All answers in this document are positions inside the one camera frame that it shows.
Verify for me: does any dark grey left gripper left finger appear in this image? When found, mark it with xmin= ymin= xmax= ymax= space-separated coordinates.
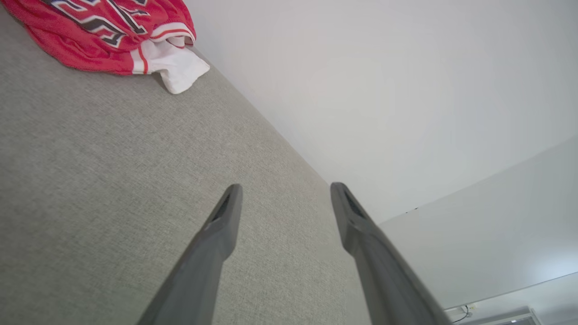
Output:
xmin=137 ymin=183 xmax=243 ymax=325

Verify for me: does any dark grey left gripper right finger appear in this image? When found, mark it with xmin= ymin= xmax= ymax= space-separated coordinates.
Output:
xmin=330 ymin=182 xmax=452 ymax=325

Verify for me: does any red and white jersey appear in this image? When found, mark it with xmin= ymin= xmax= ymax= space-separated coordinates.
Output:
xmin=0 ymin=0 xmax=210 ymax=95

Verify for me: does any thin black wall cable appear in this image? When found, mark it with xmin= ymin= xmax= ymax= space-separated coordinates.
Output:
xmin=452 ymin=305 xmax=475 ymax=324

